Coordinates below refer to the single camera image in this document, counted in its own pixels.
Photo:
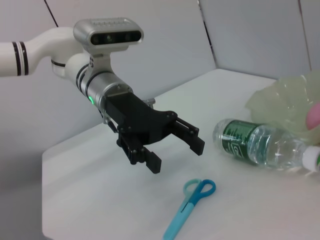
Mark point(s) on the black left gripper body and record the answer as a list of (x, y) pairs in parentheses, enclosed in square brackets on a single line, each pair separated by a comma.
[(140, 122)]

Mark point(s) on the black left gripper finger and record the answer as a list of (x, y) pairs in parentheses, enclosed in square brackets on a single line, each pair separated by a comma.
[(152, 162), (193, 140)]

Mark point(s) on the clear water bottle green label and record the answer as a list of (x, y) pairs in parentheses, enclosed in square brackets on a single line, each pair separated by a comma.
[(250, 142)]

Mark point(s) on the pink toy peach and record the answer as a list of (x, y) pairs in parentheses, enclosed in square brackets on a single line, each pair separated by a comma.
[(314, 117)]

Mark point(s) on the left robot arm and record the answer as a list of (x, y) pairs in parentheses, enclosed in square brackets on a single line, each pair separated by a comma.
[(50, 50)]

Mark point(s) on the blue scissors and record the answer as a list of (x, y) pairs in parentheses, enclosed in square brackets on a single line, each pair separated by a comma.
[(185, 210)]

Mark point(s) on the green glass fruit plate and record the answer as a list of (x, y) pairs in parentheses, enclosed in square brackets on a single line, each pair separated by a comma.
[(282, 105)]

